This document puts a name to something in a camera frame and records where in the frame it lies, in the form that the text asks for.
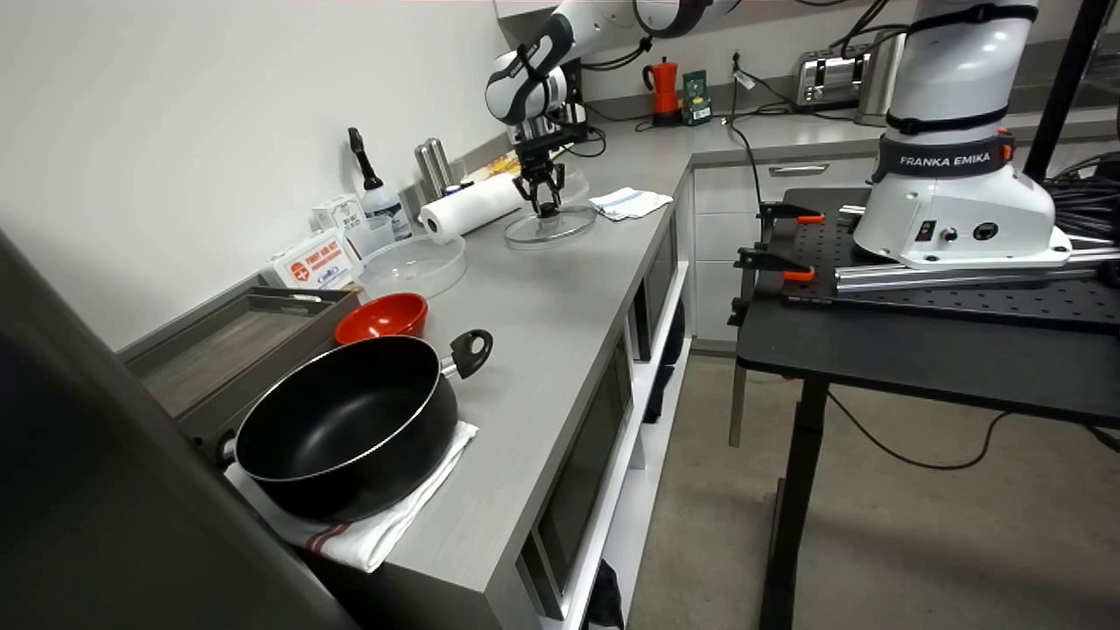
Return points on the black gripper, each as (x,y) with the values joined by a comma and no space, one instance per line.
(546,155)

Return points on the glass lid with black knob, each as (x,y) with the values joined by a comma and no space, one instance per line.
(563,228)

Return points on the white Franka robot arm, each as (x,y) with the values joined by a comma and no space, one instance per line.
(956,199)

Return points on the red moka pot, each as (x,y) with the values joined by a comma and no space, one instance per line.
(662,92)

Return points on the black cooking pot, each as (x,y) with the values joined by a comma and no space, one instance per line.
(350,421)

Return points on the beige wooden board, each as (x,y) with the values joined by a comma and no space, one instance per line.
(493,172)

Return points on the white paper towel roll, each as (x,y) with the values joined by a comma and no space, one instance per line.
(467,209)

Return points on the white towel with blue stripes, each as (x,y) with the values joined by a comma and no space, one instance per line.
(631,206)

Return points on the steel shaker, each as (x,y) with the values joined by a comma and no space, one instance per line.
(424,172)
(444,162)

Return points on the clear round plastic container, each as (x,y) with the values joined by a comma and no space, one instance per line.
(413,267)

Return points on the spray bottle with black trigger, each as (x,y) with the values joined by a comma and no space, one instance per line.
(382,215)

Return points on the green box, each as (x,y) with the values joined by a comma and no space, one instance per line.
(696,98)

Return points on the red bowl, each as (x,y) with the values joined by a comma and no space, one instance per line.
(390,315)

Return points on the small white carton box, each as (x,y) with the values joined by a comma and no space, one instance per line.
(343,215)

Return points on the white first aid kit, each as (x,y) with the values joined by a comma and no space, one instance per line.
(315,265)

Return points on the orange and black clamp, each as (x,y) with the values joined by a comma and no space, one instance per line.
(792,215)
(774,272)

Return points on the grey kitchen counter cabinet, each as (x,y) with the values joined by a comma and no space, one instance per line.
(616,455)

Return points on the silver toaster appliance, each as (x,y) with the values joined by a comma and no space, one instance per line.
(828,80)

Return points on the dark grey metal tray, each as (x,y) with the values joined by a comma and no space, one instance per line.
(220,353)

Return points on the white cloth with red stripe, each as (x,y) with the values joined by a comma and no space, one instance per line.
(386,530)

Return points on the black breadboard table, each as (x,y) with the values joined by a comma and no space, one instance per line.
(933,339)

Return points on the black slanted pole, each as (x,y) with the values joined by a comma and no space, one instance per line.
(1067,88)

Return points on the aluminium rail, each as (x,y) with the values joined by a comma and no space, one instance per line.
(956,276)

